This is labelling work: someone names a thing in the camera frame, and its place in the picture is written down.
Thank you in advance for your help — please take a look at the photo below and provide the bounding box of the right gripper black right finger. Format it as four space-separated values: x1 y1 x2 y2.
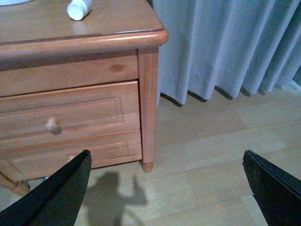
243 150 301 226

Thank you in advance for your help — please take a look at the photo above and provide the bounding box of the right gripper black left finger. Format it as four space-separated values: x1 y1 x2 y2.
0 150 92 226

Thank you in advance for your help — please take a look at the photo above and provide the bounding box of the wooden drawer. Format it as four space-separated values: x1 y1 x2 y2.
0 130 142 181
0 81 140 150

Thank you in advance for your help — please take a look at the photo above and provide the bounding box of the white medicine bottle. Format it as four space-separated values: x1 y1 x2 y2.
67 0 92 21

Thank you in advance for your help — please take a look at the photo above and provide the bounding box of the wooden nightstand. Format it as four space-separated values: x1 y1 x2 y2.
0 0 168 196

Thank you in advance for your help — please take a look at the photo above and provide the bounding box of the grey curtain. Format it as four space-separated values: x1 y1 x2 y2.
150 0 301 105

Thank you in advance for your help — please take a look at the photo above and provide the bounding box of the white air purifier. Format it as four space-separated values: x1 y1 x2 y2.
0 0 31 6

